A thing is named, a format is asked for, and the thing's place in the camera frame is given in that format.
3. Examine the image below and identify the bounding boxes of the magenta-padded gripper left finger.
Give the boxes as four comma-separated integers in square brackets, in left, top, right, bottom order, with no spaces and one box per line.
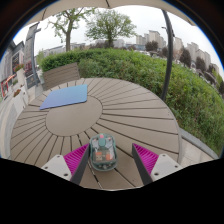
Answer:
[41,143,92,186]

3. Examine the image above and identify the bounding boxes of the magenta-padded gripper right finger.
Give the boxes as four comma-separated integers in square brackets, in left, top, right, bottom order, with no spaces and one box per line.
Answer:
[131,142,183,186]

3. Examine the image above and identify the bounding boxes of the transparent teal computer mouse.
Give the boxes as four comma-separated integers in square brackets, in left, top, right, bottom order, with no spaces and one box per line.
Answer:
[89,133,118,172]

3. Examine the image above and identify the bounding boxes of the blue rectangular mouse pad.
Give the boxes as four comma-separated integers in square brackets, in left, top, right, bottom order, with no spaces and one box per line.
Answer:
[39,83,89,111]

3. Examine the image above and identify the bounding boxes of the green hedge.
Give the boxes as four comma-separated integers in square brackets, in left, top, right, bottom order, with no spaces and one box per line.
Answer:
[39,47,224,156]

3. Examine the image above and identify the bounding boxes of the brown slatted outdoor chair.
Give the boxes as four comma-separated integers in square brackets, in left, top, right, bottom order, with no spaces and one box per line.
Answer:
[42,62,81,91]

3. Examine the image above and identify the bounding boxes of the white planter box with flowers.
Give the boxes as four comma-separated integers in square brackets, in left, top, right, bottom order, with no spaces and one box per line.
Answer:
[12,87,27,108]

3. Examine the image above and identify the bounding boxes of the dark curved umbrella pole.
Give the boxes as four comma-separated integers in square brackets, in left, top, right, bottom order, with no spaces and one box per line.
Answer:
[160,9,176,102]

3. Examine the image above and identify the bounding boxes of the grey building with red signs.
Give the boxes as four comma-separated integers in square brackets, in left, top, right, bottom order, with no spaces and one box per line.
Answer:
[0,39,26,101]

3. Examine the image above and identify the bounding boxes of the distant high-rise buildings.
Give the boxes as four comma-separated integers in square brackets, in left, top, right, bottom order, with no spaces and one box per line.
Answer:
[134,29,221,78]

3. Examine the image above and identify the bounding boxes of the tall grey sign pillar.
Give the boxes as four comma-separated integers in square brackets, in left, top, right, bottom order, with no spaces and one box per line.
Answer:
[23,22,43,89]

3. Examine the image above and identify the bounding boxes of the bare-trunked thin tree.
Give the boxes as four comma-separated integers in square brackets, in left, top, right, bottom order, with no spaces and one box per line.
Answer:
[46,7,96,53]

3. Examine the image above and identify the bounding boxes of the round leafy green tree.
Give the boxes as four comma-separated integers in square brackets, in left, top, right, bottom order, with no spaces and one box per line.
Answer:
[84,9,128,49]

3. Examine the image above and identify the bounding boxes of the beige patio umbrella canopy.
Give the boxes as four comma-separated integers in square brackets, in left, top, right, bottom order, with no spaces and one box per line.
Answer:
[24,0,198,28]

